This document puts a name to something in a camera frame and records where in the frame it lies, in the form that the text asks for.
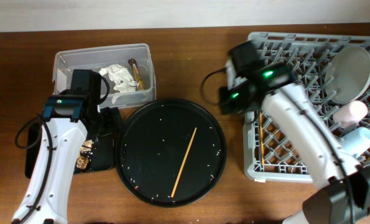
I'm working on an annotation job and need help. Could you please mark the grey ceramic plate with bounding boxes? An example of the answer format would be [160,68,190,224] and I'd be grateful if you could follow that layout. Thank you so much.
[324,46,370,104]

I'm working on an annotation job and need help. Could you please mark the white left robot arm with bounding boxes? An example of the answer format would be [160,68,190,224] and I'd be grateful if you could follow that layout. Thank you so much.
[12,69,123,223]

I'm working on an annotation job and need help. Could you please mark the round black serving tray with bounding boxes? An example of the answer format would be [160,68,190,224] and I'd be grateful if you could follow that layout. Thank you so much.
[115,99,227,207]

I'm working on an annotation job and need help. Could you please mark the crumpled white tissue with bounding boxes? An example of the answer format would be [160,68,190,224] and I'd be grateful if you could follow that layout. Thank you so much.
[99,64,137,93]

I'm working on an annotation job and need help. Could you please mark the blue cup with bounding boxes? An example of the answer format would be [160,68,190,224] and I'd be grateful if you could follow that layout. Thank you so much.
[340,127,370,158]

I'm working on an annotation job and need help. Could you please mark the pink cup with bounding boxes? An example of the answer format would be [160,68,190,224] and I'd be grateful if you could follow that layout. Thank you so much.
[333,100,368,129]

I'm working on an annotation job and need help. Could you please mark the clear plastic waste bin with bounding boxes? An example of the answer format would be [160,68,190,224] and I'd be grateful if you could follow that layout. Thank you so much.
[52,44,156,108]

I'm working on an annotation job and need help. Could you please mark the food scraps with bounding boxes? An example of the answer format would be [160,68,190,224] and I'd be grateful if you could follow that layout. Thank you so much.
[76,139,94,170]

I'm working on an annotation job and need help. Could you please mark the wooden chopstick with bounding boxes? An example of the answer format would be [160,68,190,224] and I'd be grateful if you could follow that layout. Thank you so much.
[170,127,197,198]
[258,111,265,167]

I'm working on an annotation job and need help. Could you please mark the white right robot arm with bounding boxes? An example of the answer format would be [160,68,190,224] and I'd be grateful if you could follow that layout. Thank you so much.
[218,41,370,223]

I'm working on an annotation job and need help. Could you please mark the gold coffee sachet wrapper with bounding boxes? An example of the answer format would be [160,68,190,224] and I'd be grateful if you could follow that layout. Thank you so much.
[128,58,145,90]

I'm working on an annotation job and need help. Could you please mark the black rectangular tray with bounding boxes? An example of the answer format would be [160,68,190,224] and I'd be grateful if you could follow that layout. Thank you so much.
[17,119,115,179]

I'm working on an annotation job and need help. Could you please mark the grey dishwasher rack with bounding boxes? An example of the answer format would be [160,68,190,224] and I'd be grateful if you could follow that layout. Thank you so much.
[243,32,370,183]

